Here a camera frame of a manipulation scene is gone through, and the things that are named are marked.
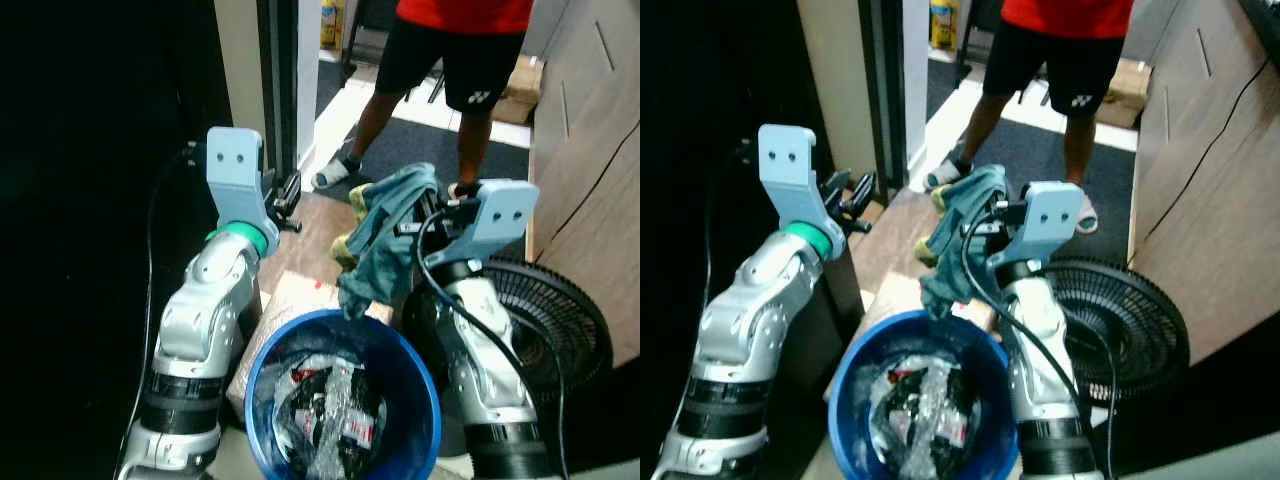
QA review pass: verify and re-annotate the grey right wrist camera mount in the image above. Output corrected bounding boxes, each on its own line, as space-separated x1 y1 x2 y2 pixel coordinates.
455 180 541 269
1012 180 1086 266

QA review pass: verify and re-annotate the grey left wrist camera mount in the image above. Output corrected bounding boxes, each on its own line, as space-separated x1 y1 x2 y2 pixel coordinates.
757 124 833 233
206 126 268 229

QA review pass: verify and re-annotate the yellow container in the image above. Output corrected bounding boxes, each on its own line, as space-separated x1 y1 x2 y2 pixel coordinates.
930 0 959 51
320 0 346 51

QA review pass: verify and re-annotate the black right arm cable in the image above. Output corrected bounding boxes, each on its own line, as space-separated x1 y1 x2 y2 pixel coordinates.
960 205 1121 480
415 205 571 480

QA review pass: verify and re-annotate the blue plastic bucket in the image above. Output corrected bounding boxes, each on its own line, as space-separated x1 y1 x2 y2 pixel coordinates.
243 308 443 480
828 308 1019 480

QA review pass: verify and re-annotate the black floor fan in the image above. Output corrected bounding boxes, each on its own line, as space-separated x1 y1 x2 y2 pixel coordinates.
400 258 613 461
1040 258 1191 406

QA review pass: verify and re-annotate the black door frame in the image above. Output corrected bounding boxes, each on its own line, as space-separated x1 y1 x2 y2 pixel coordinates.
870 0 906 186
258 0 299 181

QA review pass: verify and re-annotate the large black cabinet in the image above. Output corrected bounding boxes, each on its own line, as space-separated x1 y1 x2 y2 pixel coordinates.
0 0 261 480
640 0 866 480

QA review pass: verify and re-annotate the brown wooden cabinet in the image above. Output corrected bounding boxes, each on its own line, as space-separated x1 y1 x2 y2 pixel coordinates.
1128 0 1280 366
525 0 641 366

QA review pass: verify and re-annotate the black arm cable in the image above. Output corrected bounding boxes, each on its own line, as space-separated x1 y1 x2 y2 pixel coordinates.
960 205 1121 480
700 140 761 301
120 145 211 471
415 205 571 480

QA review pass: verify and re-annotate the clear plastic bag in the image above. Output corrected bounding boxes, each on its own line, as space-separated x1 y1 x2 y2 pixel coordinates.
895 355 961 480
300 355 371 480

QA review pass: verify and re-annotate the dark grey floor mat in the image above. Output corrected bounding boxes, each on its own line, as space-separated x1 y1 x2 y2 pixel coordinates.
320 115 531 196
930 115 1141 261

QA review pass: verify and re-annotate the black chair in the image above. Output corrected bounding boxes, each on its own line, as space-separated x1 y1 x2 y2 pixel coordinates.
345 0 401 81
958 0 1006 81

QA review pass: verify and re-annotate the thin black wall cable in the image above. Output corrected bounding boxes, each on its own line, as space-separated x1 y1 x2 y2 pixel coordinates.
1140 60 1271 246
550 120 641 236

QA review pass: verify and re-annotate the person in black shorts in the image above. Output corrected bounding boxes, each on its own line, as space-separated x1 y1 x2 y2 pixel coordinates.
950 0 1136 186
340 0 536 191

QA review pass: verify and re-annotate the brown cardboard box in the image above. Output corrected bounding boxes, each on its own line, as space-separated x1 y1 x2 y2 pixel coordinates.
1095 58 1151 129
500 55 543 126

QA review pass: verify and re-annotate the grey-teal garment with yellow print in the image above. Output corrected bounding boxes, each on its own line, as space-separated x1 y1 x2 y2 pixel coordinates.
335 163 441 321
915 163 1011 321

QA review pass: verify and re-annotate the dark translucent washer lid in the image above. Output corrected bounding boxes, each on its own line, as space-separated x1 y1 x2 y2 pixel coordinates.
1110 310 1280 471

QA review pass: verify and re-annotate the black packet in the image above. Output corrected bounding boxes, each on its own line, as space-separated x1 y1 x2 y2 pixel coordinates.
272 360 386 471
868 360 976 471

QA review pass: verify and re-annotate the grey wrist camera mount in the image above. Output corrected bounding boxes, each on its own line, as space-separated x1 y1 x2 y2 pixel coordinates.
455 180 541 269
206 126 268 229
757 124 833 233
1012 180 1086 266

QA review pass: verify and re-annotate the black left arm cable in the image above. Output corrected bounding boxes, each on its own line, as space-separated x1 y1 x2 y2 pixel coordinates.
120 145 211 471
700 140 761 301

